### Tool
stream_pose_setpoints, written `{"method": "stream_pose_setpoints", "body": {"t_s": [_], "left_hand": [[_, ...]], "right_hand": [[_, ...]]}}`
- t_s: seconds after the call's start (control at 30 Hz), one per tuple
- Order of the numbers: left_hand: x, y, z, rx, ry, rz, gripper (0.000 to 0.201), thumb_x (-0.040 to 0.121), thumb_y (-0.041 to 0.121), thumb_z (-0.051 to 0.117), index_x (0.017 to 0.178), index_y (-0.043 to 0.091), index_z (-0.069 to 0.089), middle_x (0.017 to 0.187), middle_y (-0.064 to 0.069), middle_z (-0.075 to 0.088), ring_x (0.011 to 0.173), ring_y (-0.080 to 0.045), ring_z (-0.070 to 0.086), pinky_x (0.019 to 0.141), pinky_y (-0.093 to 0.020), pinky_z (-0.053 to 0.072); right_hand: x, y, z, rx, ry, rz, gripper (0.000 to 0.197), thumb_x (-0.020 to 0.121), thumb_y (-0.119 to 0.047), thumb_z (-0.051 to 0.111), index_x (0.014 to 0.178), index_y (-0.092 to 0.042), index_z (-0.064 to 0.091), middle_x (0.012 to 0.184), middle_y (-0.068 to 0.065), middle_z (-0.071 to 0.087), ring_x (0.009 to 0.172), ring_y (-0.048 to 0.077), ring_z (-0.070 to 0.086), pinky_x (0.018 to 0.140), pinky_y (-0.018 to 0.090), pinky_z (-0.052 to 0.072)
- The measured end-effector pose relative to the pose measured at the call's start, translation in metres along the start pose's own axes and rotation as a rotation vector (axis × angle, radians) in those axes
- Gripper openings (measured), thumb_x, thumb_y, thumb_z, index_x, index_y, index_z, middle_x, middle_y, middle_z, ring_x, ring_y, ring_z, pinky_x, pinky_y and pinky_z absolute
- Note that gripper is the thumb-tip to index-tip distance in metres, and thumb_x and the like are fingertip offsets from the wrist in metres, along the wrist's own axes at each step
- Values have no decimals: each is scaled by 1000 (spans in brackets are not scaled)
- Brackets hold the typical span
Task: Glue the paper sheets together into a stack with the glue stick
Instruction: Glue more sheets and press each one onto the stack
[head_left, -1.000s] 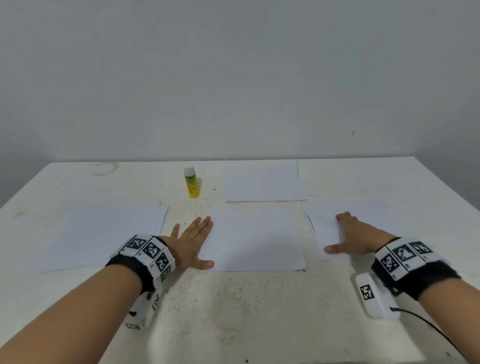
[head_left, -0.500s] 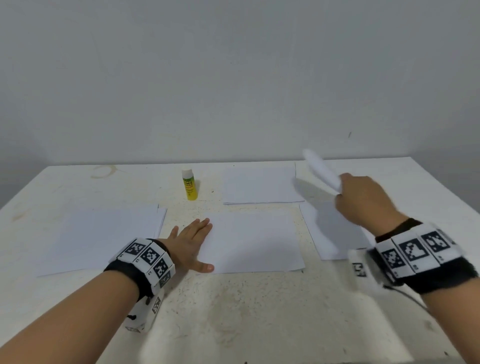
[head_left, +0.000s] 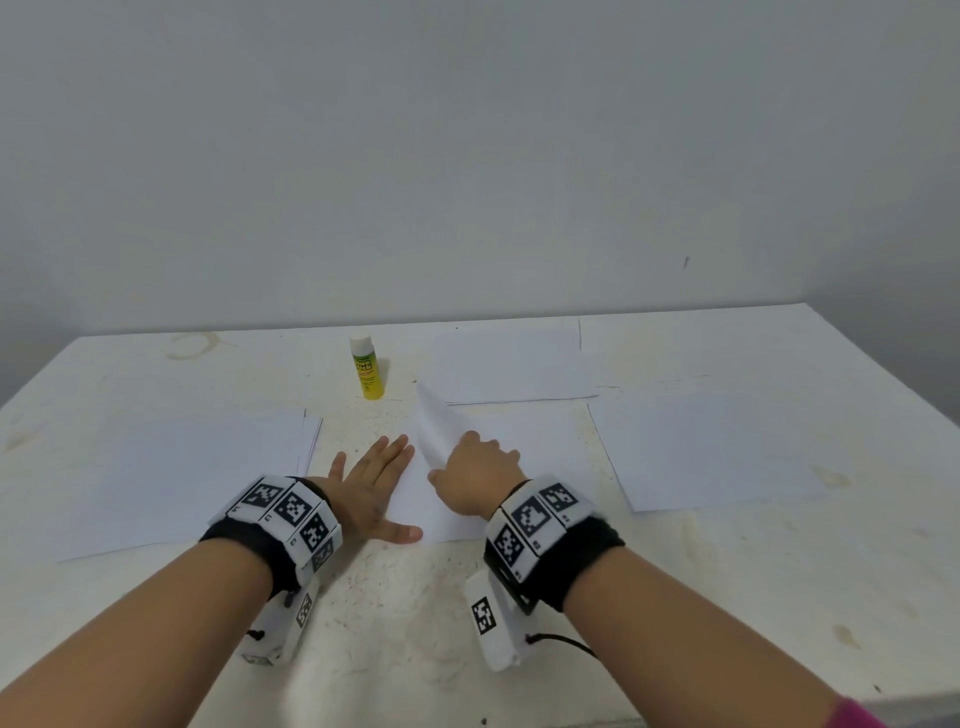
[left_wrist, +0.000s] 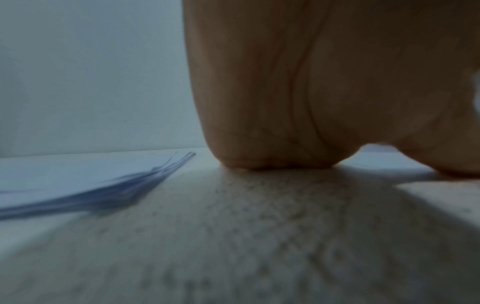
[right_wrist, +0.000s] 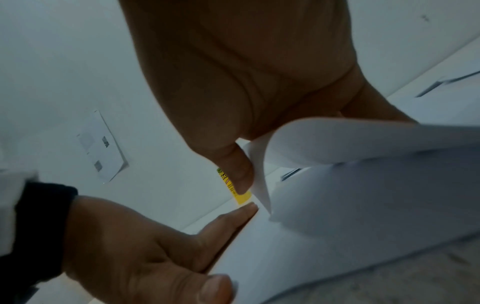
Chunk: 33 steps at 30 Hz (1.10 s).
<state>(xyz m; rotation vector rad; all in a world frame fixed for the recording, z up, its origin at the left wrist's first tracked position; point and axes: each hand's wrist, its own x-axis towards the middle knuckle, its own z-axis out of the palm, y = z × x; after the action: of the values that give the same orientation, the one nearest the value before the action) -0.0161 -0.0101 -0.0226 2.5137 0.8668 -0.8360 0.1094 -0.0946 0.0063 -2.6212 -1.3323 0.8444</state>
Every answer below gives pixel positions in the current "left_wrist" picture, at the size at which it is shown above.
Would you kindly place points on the person's left hand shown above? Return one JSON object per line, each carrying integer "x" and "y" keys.
{"x": 315, "y": 77}

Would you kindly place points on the stack of white paper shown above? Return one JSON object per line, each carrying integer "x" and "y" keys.
{"x": 75, "y": 181}

